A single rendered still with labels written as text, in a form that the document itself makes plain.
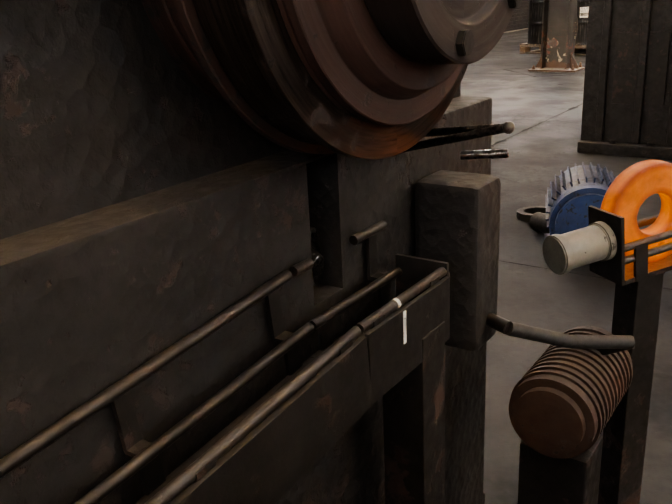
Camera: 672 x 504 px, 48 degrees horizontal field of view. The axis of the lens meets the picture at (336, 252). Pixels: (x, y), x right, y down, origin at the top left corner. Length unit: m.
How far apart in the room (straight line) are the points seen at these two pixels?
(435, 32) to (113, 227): 0.32
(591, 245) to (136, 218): 0.70
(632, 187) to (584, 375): 0.29
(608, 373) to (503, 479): 0.69
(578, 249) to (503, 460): 0.82
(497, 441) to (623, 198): 0.89
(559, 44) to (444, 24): 9.02
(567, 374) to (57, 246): 0.72
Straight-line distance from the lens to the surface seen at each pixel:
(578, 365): 1.14
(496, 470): 1.82
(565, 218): 2.88
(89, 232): 0.64
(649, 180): 1.21
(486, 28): 0.77
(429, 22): 0.67
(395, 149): 0.80
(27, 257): 0.60
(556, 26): 9.70
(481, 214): 1.00
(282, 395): 0.70
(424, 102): 0.81
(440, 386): 0.98
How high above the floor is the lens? 1.05
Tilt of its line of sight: 19 degrees down
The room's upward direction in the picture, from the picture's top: 3 degrees counter-clockwise
